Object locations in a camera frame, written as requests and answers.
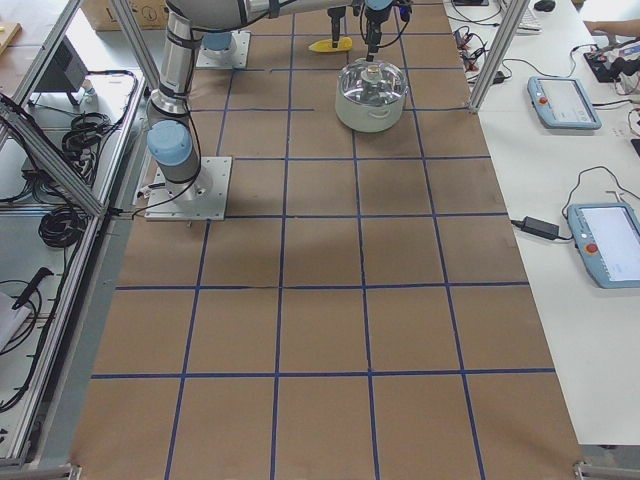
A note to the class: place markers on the glass pot lid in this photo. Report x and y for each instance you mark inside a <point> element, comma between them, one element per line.
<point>372,83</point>

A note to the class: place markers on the near teach pendant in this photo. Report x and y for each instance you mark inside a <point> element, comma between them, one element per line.
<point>606,236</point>

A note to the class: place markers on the teach pendant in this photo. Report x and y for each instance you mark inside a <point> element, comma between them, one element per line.
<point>562,103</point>
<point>606,236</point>

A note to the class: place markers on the black power adapter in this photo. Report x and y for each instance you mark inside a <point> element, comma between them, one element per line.
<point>540,228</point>

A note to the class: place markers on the far teach pendant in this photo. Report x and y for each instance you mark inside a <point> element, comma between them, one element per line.
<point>562,103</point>

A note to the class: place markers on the aluminium frame post right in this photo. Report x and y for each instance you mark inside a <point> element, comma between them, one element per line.
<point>497,51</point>

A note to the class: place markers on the aluminium frame rail left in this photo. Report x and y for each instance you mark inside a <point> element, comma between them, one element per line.
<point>45,156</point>

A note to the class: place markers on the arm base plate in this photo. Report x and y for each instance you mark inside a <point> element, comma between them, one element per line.
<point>224,51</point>
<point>206,198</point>

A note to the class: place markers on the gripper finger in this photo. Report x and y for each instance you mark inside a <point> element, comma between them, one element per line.
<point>336,14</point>
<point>373,31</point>

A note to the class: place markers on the yellow corn cob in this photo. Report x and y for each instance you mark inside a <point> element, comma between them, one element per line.
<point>344,44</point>

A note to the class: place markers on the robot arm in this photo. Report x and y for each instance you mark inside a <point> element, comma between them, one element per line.
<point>189,21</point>

